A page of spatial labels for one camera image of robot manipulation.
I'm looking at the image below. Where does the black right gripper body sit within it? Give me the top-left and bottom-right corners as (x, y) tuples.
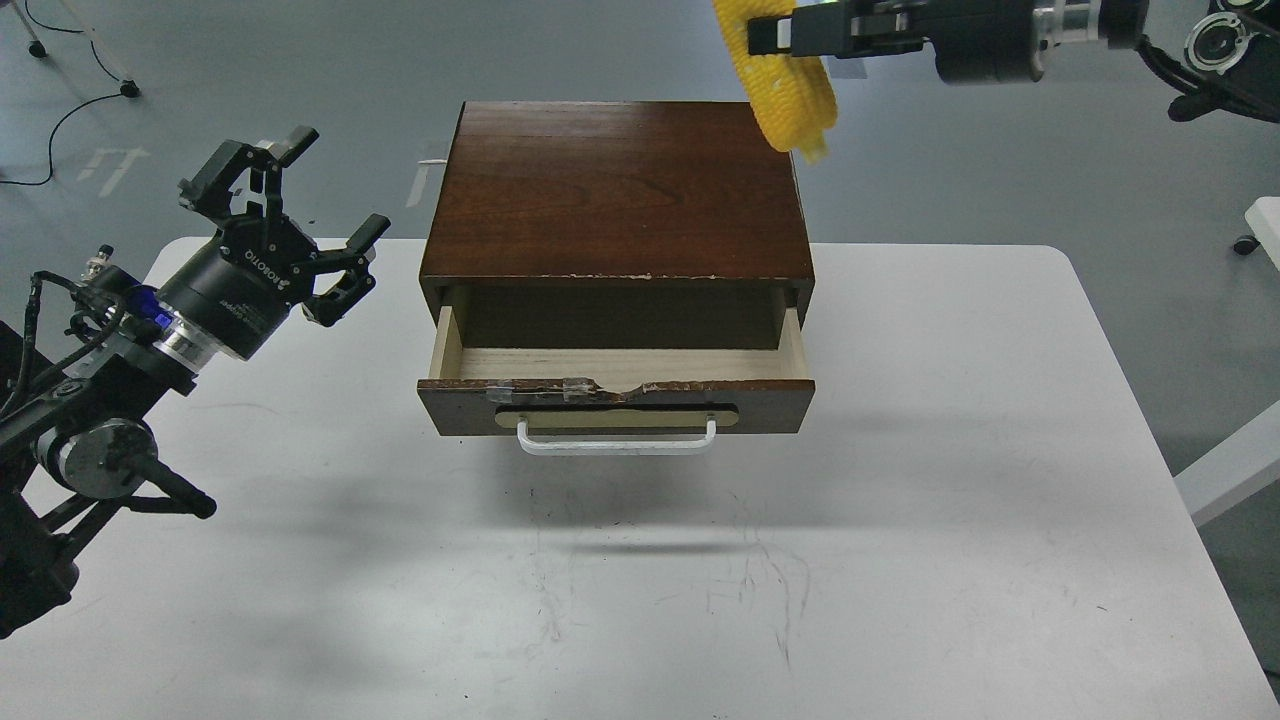
(847, 1), (1044, 85)

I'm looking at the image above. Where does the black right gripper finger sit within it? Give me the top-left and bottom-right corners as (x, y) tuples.
(748, 4), (851, 56)

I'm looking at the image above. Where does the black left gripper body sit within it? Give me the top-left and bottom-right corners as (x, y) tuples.
(157, 228), (319, 360)

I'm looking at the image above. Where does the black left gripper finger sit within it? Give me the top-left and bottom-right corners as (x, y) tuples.
(178, 126), (321, 251)
(302, 214), (390, 327)

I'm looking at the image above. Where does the yellow corn cob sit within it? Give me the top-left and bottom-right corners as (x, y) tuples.
(712, 1), (838, 164)

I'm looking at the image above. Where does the wooden drawer with white handle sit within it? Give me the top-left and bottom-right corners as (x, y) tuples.
(416, 307), (817, 455)

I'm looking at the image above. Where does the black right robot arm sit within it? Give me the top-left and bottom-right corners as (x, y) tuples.
(745, 1), (1279, 124)

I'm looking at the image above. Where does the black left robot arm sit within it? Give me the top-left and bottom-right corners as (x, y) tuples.
(1, 126), (390, 637)

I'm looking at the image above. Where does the white furniture leg with caster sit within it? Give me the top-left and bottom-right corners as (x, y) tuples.
(1, 0), (49, 60)

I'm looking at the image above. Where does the dark wooden cabinet box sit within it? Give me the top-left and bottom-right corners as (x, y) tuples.
(419, 100), (817, 316)

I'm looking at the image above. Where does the white side table edge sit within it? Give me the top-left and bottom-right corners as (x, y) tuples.
(1175, 195), (1280, 529)

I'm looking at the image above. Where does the black floor cable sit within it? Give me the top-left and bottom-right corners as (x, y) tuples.
(0, 0), (140, 190)

